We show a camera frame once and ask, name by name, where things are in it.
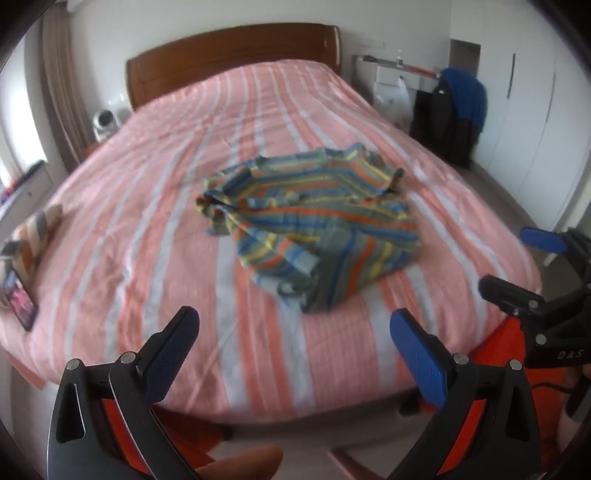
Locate black jacket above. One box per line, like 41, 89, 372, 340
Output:
409, 76, 479, 168

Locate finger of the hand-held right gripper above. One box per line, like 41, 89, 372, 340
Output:
478, 275, 546, 320
520, 226, 591, 288

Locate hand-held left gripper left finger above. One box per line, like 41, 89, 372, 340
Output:
46, 305, 218, 480

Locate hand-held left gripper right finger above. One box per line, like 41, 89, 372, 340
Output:
385, 308, 542, 480

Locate white wardrobe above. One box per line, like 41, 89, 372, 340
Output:
450, 0, 591, 232

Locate wooden headboard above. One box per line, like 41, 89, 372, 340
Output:
126, 24, 343, 112

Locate beige curtain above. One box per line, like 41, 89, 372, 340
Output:
39, 4, 99, 172

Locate pink striped bed sheet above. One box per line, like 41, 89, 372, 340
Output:
0, 60, 544, 424

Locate white low cabinet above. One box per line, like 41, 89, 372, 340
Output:
0, 160, 62, 223

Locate multicolour striped shirt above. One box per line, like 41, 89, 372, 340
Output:
196, 143, 422, 315

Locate smartphone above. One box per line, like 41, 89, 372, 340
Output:
2, 270, 38, 332

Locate striped pillow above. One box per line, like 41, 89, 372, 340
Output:
8, 204, 64, 278

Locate person's orange shorts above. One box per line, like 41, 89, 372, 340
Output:
99, 318, 576, 479

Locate white desk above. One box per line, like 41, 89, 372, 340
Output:
353, 54, 440, 93

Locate white round appliance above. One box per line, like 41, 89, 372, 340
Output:
91, 106, 122, 140

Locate blue cloth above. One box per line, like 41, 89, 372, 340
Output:
440, 68, 488, 128

